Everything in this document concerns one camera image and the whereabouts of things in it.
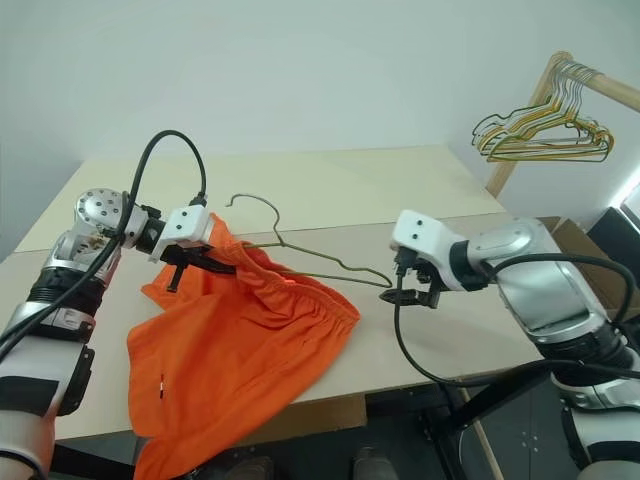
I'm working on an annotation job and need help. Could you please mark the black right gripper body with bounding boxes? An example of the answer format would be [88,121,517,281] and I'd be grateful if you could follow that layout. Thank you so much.
[393,248,444,308]

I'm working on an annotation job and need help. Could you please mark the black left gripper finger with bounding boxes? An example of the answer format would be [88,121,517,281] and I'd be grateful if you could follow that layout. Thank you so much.
[199,248,237,274]
[192,259,237,276]

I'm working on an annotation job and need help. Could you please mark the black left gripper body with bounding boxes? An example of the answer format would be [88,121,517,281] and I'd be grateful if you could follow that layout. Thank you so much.
[159,242,212,293]

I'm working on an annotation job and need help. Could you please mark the olive wire hanger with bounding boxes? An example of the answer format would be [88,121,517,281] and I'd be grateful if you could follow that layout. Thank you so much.
[227,192,396,289]

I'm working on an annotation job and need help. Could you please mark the orange shorts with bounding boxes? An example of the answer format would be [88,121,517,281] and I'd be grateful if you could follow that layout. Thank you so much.
[125,212,362,480]

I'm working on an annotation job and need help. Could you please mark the wooden clothes rack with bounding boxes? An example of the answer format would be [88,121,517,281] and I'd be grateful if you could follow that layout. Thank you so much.
[483,49,640,197]

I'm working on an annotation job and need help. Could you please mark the dark rounded shape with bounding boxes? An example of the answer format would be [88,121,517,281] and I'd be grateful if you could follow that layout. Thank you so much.
[232,455,275,480]
[353,446,389,480]

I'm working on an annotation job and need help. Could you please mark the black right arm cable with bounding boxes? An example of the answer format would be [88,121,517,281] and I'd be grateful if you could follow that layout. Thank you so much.
[393,252,640,384]

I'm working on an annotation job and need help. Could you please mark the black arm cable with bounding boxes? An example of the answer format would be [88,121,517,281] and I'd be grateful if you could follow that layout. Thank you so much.
[393,252,640,384]
[0,129,209,351]

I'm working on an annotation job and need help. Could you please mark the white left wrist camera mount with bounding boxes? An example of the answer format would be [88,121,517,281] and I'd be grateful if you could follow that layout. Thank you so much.
[149,207,214,264]

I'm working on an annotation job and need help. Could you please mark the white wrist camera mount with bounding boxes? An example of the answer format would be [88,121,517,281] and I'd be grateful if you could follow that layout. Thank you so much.
[149,207,214,264]
[389,209,469,291]

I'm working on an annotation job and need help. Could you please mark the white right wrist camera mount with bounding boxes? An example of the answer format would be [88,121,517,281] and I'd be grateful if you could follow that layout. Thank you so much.
[389,209,469,291]

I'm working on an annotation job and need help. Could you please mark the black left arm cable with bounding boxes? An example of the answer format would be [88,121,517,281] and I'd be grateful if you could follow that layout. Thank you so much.
[0,129,209,351]

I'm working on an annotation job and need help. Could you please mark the black table frame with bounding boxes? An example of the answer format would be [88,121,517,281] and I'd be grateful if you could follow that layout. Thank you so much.
[364,372,552,480]

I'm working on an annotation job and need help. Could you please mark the bunch of hanging wire hangers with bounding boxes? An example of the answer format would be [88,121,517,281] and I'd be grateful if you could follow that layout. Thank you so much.
[477,67,614,157]

